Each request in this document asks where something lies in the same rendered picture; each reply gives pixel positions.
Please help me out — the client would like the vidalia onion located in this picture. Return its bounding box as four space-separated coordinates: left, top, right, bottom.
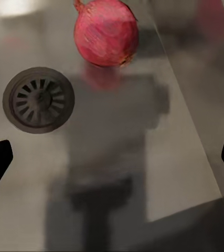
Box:
74 0 139 69

